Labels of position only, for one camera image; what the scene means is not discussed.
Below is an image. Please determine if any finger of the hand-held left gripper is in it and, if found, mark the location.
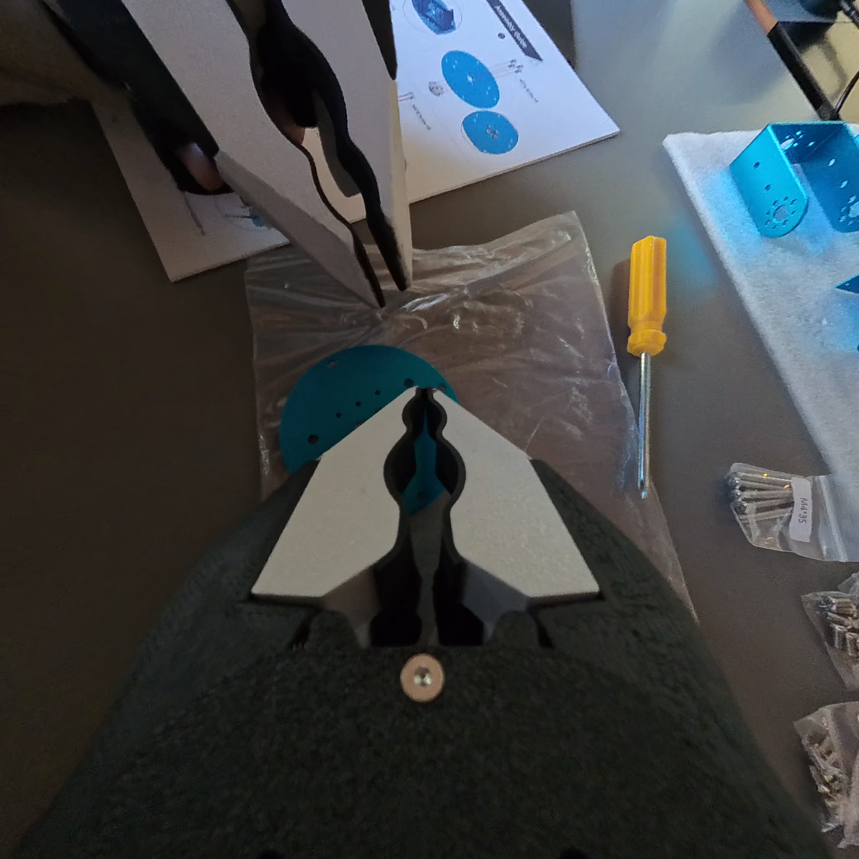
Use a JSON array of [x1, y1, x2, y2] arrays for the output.
[[119, 0, 387, 311], [257, 0, 413, 294]]

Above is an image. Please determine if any assembly guide booklet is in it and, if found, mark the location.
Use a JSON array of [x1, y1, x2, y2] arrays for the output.
[[93, 0, 621, 283]]

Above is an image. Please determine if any clear plastic bag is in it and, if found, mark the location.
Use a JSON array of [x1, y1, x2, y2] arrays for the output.
[[243, 211, 697, 621]]

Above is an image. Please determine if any dark grey electronic device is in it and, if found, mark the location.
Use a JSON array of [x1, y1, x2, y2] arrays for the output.
[[772, 0, 859, 29]]

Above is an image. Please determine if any blue U-shaped metal bracket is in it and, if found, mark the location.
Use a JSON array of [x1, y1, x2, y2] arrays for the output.
[[729, 123, 859, 237]]

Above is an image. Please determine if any orange handled screwdriver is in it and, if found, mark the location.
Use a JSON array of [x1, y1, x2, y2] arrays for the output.
[[625, 235, 669, 501]]

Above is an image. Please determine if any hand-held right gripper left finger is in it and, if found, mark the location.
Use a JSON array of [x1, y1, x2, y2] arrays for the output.
[[250, 389, 421, 633]]

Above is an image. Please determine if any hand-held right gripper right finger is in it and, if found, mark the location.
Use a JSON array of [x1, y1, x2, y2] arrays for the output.
[[428, 389, 601, 623]]

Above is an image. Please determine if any white foam sheet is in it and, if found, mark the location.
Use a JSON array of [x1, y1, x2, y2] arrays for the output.
[[662, 124, 859, 485]]

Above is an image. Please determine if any person's left hand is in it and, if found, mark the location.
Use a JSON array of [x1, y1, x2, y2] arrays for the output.
[[176, 140, 228, 194]]

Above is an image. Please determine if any blue round metal plate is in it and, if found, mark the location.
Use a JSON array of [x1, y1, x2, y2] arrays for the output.
[[278, 344, 460, 519]]

